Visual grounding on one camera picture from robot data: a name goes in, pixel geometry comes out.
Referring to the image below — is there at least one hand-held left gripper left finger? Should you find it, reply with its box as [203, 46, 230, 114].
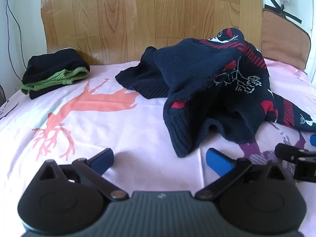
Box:
[36, 148, 129, 202]

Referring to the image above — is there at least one green folded garment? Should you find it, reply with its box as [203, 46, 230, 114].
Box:
[21, 67, 89, 95]

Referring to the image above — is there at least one brown mesh cushion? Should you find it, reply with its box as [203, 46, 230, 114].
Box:
[261, 8, 312, 71]

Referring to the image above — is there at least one wood-grain headboard panel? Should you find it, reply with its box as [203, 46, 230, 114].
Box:
[40, 0, 264, 66]

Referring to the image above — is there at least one navy red patterned knit sweater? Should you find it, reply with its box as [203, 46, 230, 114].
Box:
[115, 28, 316, 158]

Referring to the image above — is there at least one black folded garment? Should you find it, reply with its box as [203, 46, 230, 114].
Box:
[22, 48, 91, 101]

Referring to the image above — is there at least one black tape strip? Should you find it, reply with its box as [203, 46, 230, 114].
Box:
[267, 0, 284, 9]
[264, 4, 303, 24]

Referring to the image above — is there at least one black wall cable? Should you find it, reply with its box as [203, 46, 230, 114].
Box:
[3, 0, 28, 80]

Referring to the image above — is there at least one pink printed bed sheet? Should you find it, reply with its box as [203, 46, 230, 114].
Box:
[0, 59, 316, 237]

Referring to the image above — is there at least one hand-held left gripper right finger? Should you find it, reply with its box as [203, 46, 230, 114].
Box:
[195, 148, 287, 200]

